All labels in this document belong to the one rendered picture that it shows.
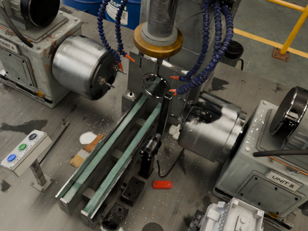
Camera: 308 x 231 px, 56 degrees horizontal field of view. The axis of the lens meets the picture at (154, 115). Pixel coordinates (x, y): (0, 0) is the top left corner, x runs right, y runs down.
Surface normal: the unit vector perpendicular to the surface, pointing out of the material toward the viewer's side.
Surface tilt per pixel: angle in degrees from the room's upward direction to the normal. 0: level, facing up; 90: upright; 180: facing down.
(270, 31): 0
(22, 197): 0
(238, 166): 89
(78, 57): 28
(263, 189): 90
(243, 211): 0
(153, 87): 90
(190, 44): 90
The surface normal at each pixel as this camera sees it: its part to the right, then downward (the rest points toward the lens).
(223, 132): -0.21, -0.04
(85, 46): 0.10, -0.59
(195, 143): -0.44, 0.56
